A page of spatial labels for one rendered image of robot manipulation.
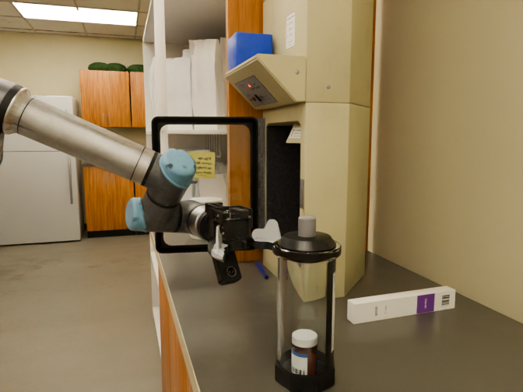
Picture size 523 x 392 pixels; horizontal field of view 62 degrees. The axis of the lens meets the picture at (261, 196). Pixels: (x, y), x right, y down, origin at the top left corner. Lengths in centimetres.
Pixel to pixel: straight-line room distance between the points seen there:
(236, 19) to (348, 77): 45
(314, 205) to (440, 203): 41
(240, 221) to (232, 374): 28
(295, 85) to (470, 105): 46
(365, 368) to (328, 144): 49
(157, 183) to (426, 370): 60
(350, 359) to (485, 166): 59
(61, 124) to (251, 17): 70
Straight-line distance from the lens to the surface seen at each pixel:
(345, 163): 105
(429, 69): 135
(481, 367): 89
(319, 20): 105
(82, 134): 89
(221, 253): 78
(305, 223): 68
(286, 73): 99
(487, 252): 119
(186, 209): 100
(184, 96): 233
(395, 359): 86
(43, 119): 91
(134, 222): 97
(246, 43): 120
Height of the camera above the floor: 134
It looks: 8 degrees down
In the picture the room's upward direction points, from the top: straight up
